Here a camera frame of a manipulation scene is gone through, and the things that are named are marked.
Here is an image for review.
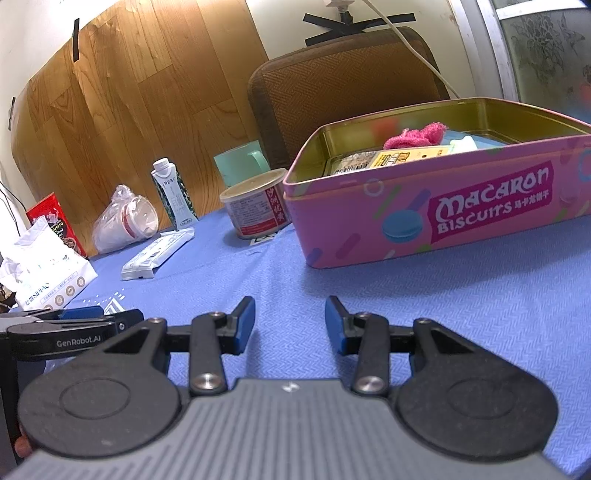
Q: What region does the pink macaron biscuit tin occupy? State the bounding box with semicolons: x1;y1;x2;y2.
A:
283;98;590;268

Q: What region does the plastic bag of cups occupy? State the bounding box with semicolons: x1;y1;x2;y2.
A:
92;184;159;254

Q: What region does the teal plastic mug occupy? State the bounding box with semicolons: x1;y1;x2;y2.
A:
214;140;270;187

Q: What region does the white wet wipe packet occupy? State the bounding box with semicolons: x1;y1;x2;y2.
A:
121;227;194;281

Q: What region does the frosted glass window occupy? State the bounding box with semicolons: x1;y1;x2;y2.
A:
450;0;590;122

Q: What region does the red cardboard box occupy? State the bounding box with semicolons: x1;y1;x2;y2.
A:
26;193;87;258

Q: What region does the pink knitted ball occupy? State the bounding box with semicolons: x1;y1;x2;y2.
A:
384;122;448;150

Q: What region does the person left hand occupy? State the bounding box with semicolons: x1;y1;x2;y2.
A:
14;428;34;459

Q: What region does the white tissue pack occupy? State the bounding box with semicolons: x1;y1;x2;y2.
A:
1;217;97;310

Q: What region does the round paper food tub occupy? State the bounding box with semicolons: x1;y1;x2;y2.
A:
219;168;291;239

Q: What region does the blue tablecloth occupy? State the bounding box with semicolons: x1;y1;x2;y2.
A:
74;211;590;478

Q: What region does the green patterned packet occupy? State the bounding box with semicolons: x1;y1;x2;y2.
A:
322;150;380;177

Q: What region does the blue pencil case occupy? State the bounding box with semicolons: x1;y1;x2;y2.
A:
442;130;506;154

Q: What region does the green white drink carton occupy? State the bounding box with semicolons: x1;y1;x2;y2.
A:
151;157;198;230

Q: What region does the yellow card packet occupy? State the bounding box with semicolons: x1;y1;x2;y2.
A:
369;145;452;169

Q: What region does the wooden board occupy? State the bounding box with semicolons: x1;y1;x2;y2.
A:
11;1;267;254

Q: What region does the white power cable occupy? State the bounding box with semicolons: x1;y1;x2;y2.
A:
361;0;461;99

